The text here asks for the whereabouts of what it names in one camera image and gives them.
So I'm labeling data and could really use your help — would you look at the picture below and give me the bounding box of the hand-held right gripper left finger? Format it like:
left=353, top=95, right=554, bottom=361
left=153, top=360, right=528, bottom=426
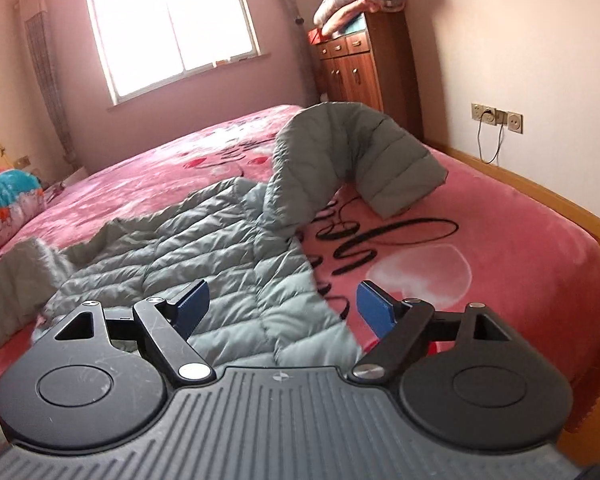
left=54, top=280, right=217, bottom=389

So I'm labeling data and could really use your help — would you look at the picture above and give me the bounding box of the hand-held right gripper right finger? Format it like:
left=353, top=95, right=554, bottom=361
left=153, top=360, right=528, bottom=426
left=351, top=280, right=514, bottom=387

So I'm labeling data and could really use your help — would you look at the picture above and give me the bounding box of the grey-green puffer jacket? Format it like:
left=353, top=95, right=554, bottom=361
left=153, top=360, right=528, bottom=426
left=0, top=101, right=449, bottom=368

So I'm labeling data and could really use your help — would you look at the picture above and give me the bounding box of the pink printed blanket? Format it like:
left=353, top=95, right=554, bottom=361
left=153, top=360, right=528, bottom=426
left=0, top=104, right=600, bottom=441

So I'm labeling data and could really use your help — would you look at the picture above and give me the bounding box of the colourful printed pillow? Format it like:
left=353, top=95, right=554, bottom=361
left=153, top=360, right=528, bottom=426
left=0, top=169, right=46, bottom=259

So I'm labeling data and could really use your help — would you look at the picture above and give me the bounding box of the brown wooden cabinet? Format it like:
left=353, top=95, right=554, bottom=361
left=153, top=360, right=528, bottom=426
left=314, top=10, right=424, bottom=139

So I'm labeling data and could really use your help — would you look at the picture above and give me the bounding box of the patterned grey curtain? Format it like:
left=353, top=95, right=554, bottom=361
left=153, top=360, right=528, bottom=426
left=284, top=0, right=322, bottom=107
left=24, top=10, right=79, bottom=169

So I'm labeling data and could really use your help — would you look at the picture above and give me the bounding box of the window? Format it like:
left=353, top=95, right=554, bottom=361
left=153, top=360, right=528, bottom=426
left=84, top=0, right=272, bottom=109

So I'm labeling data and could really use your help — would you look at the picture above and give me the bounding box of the folded pink blanket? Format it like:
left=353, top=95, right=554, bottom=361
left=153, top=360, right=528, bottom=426
left=313, top=0, right=406, bottom=37

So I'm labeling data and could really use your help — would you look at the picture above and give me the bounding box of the wooden bed frame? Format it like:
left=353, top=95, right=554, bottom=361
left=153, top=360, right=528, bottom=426
left=430, top=140, right=600, bottom=281

